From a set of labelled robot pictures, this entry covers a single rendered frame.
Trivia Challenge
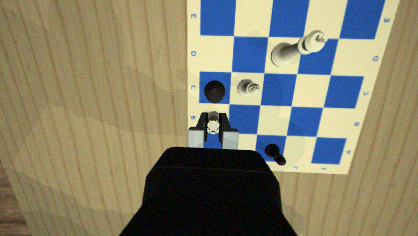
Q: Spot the blue and cream chessboard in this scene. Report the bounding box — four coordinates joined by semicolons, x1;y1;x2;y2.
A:
187;0;400;174

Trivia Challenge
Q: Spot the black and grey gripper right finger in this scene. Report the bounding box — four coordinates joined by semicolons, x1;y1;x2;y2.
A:
218;113;239;150

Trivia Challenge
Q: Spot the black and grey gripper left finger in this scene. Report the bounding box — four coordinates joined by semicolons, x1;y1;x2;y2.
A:
188;112;208;148

